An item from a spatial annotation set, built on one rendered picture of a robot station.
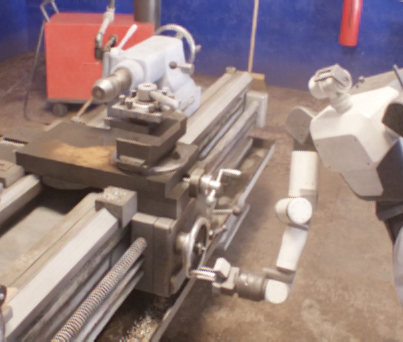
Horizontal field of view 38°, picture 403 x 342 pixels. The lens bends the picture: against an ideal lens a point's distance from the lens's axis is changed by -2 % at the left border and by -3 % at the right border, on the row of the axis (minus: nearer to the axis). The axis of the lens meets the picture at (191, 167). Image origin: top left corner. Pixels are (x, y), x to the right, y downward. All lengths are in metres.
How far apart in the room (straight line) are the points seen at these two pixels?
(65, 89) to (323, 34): 2.46
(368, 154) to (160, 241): 0.71
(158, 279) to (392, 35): 4.14
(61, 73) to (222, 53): 1.86
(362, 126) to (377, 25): 4.10
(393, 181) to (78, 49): 3.46
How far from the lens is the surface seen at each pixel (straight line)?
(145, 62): 2.30
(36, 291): 1.55
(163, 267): 1.95
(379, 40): 5.70
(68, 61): 4.81
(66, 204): 2.15
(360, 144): 1.62
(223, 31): 5.95
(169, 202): 1.87
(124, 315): 2.13
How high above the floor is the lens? 1.77
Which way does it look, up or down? 26 degrees down
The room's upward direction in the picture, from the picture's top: 3 degrees clockwise
